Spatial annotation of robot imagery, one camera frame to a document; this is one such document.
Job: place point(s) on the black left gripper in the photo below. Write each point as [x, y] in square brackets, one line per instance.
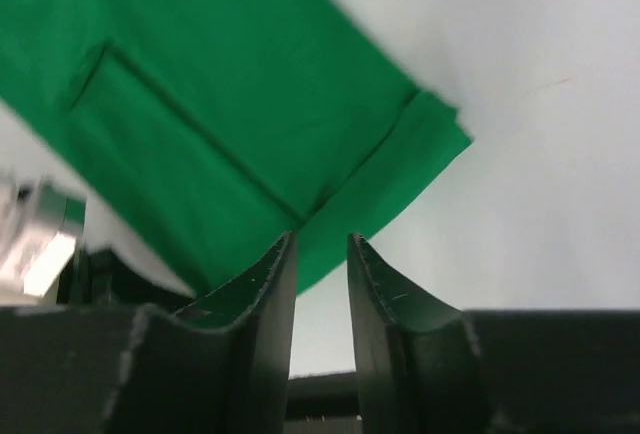
[101, 278]

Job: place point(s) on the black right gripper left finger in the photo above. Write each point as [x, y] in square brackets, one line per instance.
[217, 365]

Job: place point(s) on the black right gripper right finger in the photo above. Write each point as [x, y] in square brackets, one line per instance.
[423, 366]

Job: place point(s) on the green t-shirt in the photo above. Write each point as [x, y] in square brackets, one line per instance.
[214, 126]

